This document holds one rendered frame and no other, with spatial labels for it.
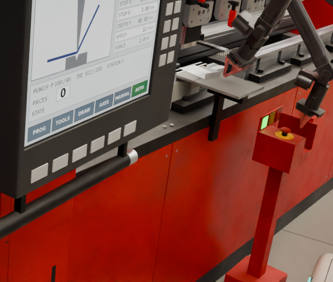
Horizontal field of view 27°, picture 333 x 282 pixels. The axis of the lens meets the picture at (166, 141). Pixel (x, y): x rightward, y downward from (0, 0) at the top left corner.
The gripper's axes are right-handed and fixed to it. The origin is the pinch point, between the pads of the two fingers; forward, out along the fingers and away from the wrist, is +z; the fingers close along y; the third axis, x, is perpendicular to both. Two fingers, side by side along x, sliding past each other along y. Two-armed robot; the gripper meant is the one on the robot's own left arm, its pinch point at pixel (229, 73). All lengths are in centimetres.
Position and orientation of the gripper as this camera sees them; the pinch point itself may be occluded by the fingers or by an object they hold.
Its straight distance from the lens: 244.4
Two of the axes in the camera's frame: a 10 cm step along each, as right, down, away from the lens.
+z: -5.0, 6.3, 6.0
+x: 6.4, 7.3, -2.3
